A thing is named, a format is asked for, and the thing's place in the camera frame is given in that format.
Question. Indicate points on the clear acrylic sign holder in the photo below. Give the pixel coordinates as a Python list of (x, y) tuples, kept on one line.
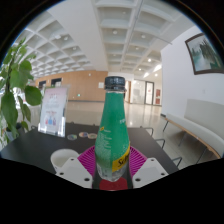
[(52, 110)]

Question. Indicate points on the black metal chairs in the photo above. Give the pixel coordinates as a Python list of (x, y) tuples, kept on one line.
[(152, 130)]

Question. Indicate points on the long white bench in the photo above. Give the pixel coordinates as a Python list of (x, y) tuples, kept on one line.
[(200, 126)]

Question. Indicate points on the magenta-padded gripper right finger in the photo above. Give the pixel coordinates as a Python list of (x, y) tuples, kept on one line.
[(149, 171)]

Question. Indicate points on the green leafy potted plant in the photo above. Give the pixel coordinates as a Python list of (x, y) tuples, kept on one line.
[(16, 80)]

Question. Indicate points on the framed landscape picture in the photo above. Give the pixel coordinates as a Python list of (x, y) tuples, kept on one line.
[(205, 53)]

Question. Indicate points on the round ceiling lights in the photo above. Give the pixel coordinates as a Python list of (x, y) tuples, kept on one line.
[(115, 32)]

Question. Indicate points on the small round colourful disc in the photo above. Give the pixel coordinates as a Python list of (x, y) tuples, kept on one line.
[(83, 134), (72, 137), (92, 136)]

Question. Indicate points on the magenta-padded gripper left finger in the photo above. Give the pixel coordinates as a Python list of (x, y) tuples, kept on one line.
[(75, 171)]

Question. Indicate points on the green plastic drink bottle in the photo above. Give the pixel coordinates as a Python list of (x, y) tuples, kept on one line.
[(111, 133)]

